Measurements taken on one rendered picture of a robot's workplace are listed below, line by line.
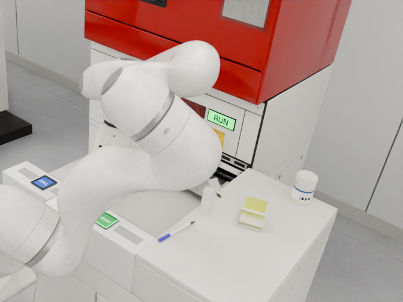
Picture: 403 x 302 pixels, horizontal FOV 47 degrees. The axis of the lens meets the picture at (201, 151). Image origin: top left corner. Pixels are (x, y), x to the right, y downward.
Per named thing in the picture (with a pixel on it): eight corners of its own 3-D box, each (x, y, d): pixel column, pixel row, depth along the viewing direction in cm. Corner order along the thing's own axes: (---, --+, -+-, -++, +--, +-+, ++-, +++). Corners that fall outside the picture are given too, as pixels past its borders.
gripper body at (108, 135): (122, 112, 124) (113, 150, 128) (95, 115, 116) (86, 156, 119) (143, 122, 121) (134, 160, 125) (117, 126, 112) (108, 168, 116)
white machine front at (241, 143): (92, 121, 212) (95, 36, 193) (245, 196, 177) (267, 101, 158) (87, 123, 210) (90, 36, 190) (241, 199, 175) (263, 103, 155)
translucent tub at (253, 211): (241, 212, 144) (246, 194, 140) (265, 219, 143) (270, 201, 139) (236, 226, 137) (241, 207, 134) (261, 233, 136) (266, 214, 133)
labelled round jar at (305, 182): (294, 190, 159) (301, 167, 155) (313, 199, 156) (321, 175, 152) (286, 199, 154) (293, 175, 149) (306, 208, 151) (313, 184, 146)
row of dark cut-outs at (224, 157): (154, 127, 189) (155, 121, 188) (246, 169, 170) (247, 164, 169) (153, 127, 188) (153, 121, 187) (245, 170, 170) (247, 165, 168)
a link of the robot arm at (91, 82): (116, 87, 87) (74, 102, 113) (191, 97, 95) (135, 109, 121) (119, 39, 87) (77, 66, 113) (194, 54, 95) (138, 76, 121)
